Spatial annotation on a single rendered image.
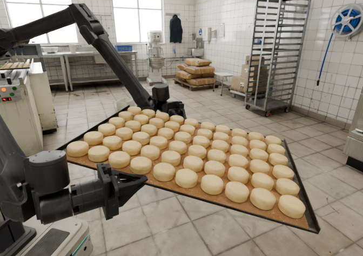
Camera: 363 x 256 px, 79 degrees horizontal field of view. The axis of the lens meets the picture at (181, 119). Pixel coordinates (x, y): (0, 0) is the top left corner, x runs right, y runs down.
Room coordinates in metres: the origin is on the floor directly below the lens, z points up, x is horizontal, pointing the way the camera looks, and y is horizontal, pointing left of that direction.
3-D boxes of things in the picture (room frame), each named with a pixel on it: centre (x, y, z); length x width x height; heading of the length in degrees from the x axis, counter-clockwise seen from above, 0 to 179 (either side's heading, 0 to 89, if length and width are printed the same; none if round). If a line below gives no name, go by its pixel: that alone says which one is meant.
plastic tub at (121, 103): (3.88, 1.03, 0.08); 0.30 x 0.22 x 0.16; 164
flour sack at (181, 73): (5.77, -0.18, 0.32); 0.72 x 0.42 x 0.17; 29
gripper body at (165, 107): (0.87, 0.04, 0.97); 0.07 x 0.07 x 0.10; 30
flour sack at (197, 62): (5.83, -0.41, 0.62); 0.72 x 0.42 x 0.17; 31
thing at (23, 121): (2.28, 1.82, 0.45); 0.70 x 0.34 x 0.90; 31
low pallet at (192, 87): (5.86, -0.37, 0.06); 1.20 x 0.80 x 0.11; 27
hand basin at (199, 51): (6.77, -0.43, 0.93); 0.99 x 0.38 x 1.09; 24
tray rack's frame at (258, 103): (3.73, -1.53, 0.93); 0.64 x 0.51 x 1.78; 117
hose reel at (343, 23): (3.15, -2.18, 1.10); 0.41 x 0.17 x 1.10; 24
